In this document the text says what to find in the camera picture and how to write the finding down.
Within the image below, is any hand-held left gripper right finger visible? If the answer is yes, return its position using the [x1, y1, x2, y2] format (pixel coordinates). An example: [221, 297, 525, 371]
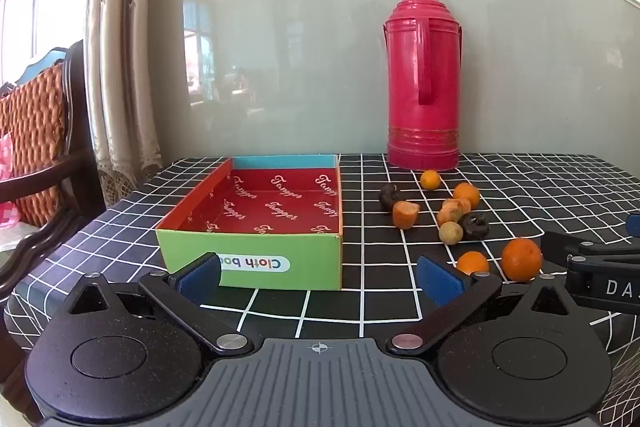
[391, 255, 570, 354]

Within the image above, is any blue cushion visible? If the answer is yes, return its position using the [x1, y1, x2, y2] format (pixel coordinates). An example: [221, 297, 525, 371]
[12, 47, 69, 85]

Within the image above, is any orange woven chair cushion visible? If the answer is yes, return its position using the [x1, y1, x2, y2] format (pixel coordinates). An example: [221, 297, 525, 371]
[0, 66, 67, 229]

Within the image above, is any medium orange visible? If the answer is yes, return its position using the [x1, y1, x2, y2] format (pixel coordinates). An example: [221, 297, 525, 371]
[456, 251, 490, 277]
[453, 182, 481, 209]

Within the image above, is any beige round potato toy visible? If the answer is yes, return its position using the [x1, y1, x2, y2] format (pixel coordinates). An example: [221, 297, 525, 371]
[439, 221, 463, 246]

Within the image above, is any large orange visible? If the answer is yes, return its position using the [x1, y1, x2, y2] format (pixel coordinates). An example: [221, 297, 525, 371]
[501, 237, 543, 282]

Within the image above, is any peeled yellowish orange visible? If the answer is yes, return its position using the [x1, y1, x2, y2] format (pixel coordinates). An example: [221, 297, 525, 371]
[436, 198, 472, 225]

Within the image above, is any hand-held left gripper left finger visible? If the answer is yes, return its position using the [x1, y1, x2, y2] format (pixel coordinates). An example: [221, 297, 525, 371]
[62, 252, 255, 355]

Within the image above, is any pink checkered cloth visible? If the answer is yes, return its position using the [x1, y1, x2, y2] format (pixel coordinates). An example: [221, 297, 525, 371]
[0, 130, 21, 228]

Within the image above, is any colourful cardboard box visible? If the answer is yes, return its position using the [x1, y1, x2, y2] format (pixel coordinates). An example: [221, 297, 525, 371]
[155, 153, 344, 292]

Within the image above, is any beige curtain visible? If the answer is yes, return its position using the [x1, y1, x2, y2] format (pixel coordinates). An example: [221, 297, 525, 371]
[84, 0, 166, 208]

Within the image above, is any dark wooden chair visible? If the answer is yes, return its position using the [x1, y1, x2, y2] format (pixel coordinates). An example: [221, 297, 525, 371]
[0, 39, 107, 408]

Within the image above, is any black grid tablecloth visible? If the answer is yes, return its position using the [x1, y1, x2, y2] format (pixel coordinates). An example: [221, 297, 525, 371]
[2, 152, 640, 427]

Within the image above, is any cut orange piece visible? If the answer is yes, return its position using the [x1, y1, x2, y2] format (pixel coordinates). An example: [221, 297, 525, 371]
[392, 201, 421, 229]

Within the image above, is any red thermos flask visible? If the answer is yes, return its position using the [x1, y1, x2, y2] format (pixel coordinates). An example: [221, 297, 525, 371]
[383, 0, 462, 171]

